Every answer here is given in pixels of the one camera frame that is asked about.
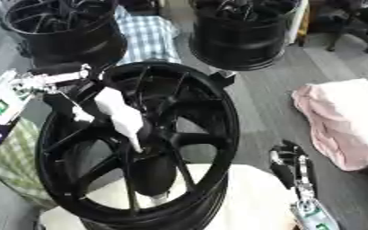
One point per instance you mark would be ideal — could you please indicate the black wheel rim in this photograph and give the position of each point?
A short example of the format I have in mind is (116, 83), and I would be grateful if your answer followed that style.
(239, 39)
(72, 39)

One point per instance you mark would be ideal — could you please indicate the black spoked wheel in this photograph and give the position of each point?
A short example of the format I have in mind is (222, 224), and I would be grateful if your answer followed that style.
(208, 119)

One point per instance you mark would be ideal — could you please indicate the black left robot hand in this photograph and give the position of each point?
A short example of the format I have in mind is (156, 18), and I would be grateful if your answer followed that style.
(66, 103)

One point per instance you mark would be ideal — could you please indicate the blue checked cloth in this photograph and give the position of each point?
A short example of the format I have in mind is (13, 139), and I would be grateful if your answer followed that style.
(149, 37)

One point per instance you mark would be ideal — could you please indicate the pink cloth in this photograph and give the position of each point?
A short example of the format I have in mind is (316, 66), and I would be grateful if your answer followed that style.
(344, 119)

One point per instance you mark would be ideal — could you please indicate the green checked cloth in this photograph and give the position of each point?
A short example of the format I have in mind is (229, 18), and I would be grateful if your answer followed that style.
(17, 161)

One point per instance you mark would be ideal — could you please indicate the white cushion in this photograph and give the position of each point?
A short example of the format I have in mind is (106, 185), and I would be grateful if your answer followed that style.
(255, 200)

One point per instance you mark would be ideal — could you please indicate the black office chair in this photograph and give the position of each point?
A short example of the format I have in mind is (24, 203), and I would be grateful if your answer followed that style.
(349, 21)

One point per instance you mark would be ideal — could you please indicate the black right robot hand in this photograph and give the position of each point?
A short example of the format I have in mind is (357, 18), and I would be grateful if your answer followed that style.
(292, 167)

